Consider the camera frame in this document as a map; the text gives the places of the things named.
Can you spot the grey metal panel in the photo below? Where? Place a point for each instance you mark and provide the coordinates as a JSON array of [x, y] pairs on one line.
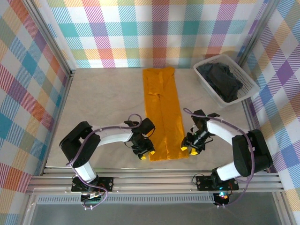
[[152, 214]]

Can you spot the white plastic mesh basket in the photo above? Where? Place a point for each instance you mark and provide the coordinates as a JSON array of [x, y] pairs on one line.
[[248, 82]]

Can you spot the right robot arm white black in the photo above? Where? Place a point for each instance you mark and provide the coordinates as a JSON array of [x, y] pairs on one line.
[[221, 131]]

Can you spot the yellow t-shirt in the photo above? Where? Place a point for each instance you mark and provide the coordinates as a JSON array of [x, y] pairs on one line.
[[168, 105]]

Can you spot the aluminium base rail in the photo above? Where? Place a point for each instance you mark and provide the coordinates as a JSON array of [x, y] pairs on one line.
[[152, 185]]

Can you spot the aluminium side rail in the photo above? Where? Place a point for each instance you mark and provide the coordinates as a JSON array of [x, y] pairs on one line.
[[249, 114], [58, 117]]

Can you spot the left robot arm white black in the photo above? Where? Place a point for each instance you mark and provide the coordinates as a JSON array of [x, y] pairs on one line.
[[112, 136]]

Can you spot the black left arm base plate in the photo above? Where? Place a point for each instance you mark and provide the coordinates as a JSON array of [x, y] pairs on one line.
[[106, 184]]

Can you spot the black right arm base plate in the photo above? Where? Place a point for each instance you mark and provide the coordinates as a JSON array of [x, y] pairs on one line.
[[203, 182]]

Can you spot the aluminium frame post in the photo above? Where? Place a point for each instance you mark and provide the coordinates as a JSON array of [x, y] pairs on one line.
[[257, 32], [47, 37]]

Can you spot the dark t-shirt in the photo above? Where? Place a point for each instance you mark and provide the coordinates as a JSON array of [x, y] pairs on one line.
[[222, 79]]

